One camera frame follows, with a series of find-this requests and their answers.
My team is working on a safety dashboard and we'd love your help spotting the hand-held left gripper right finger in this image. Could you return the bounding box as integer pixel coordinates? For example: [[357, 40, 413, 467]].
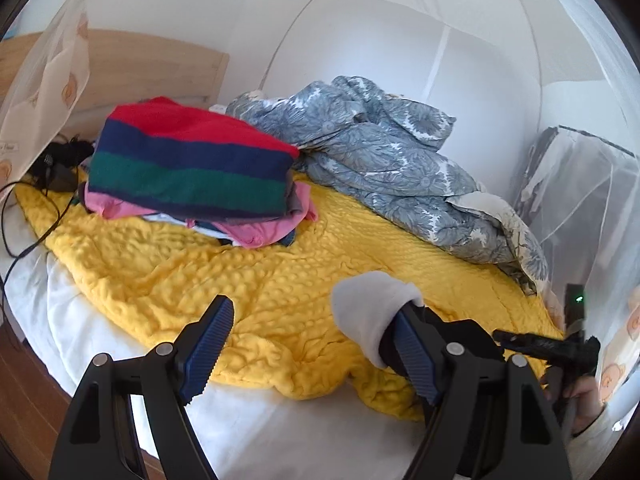
[[382, 302, 573, 480]]

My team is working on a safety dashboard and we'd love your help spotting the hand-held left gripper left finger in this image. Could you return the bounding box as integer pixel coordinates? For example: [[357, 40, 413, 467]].
[[48, 294, 236, 480]]

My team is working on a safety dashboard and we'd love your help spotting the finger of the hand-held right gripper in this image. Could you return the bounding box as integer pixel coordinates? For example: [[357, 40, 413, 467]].
[[492, 329, 568, 358]]

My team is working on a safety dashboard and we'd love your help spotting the white and black shirt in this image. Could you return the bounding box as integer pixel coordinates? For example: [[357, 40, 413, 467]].
[[332, 271, 426, 371]]

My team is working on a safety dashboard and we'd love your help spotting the person's right forearm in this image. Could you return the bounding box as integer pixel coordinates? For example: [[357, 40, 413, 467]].
[[570, 405, 631, 480]]

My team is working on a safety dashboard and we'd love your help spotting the person's right hand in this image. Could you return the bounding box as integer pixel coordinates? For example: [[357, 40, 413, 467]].
[[545, 367, 603, 436]]

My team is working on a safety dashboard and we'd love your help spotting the yellow textured blanket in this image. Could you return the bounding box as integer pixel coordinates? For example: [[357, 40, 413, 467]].
[[15, 170, 566, 423]]

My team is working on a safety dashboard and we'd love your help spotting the white bed sheet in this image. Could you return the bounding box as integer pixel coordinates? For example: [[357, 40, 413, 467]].
[[0, 210, 441, 480]]

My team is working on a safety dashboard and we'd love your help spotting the grey-brown garment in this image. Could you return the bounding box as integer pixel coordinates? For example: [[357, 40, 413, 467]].
[[285, 180, 313, 217]]

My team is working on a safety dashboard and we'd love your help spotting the grey floral duvet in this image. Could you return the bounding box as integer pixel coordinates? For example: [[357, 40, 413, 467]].
[[225, 76, 551, 296]]

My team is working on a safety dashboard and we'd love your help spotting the black charger bundle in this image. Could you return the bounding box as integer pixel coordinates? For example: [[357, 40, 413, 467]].
[[27, 135, 96, 193]]

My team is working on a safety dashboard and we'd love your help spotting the white mosquito net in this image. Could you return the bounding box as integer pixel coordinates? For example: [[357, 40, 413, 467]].
[[0, 0, 640, 480]]

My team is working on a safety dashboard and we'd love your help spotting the wooden headboard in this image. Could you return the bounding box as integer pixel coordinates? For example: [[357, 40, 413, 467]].
[[0, 27, 231, 126]]

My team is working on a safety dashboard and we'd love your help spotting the black cable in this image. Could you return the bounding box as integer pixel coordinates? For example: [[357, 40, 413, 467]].
[[0, 180, 66, 311]]

